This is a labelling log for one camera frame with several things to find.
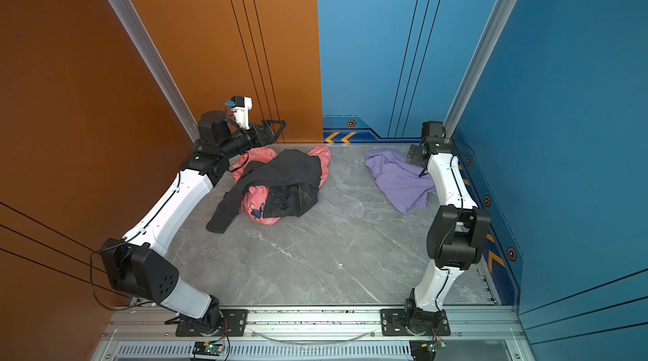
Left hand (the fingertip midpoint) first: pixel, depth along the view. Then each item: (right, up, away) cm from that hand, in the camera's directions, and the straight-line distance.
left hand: (278, 122), depth 74 cm
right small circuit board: (+42, -65, -4) cm, 77 cm away
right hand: (+50, -10, +17) cm, 53 cm away
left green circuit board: (-20, -65, -3) cm, 68 cm away
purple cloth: (+43, -18, +28) cm, 55 cm away
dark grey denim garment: (+2, -17, +18) cm, 25 cm away
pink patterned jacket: (-13, -25, +16) cm, 33 cm away
